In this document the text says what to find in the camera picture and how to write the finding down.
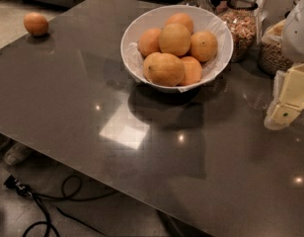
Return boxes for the black cable on floor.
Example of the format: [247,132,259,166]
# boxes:
[3,174,118,237]

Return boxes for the glass jar with nuts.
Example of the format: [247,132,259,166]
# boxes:
[220,0,258,62]

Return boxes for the front large orange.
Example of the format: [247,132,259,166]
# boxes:
[143,52,185,87]

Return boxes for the white object under table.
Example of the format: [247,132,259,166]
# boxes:
[3,143,33,166]

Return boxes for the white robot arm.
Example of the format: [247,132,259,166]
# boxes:
[264,0,304,130]

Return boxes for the front right orange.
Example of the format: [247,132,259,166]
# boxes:
[181,56,202,86]

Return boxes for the top centre orange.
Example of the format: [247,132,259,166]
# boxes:
[159,23,190,56]

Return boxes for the orange in bowl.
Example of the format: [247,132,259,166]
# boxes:
[138,28,161,56]
[165,13,193,33]
[190,31,218,62]

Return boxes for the back orange in bowl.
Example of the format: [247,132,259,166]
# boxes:
[165,13,193,33]

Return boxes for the glass jar with grains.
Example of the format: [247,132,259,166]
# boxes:
[258,20,293,76]

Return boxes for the right orange in bowl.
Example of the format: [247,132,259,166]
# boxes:
[190,31,218,62]

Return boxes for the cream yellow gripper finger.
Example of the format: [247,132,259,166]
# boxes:
[264,63,304,130]

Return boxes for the orange on table corner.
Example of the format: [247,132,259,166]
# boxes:
[24,12,48,37]

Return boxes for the white bowl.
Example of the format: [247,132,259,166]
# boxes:
[119,4,235,94]

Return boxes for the left orange in bowl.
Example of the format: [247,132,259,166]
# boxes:
[138,28,161,56]

